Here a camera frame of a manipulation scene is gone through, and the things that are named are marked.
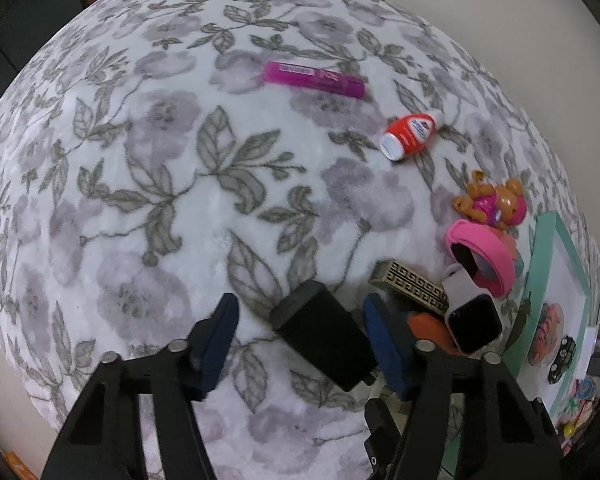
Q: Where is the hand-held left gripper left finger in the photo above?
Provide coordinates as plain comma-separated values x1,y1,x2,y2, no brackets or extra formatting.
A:
40,292,241,480

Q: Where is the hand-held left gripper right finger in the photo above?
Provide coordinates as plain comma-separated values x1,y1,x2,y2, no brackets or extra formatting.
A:
362,294,566,480

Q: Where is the black charger block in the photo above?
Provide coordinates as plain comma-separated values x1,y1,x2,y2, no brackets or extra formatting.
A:
270,280,378,393

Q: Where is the gold patterned lighter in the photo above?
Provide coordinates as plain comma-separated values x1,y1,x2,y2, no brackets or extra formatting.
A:
369,259,450,317

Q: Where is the pink wrist watch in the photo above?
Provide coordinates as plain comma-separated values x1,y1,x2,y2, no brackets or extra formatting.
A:
445,219,516,301

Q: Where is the green rimmed box tray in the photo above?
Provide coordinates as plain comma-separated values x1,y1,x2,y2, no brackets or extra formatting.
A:
500,212,600,411

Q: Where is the small black device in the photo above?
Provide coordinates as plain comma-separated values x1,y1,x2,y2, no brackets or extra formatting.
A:
364,397,403,480

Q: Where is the white smart watch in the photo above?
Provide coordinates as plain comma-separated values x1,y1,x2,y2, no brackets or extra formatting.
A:
440,265,505,356

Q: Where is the floral blanket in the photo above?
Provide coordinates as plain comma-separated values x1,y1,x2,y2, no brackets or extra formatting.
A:
0,0,600,480

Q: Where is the round clear spiral toy case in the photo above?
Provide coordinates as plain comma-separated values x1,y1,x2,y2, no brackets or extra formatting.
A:
527,302,565,366

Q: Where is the black white toy car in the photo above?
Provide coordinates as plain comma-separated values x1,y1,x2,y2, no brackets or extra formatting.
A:
547,335,578,385

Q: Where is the small doll toy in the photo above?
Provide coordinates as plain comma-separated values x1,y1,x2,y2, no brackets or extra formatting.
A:
454,170,527,231

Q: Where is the small red white bottle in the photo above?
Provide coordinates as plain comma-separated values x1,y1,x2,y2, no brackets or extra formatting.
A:
379,112,440,162

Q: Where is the magenta lip balm tube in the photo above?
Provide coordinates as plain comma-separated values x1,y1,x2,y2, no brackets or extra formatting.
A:
262,60,368,100

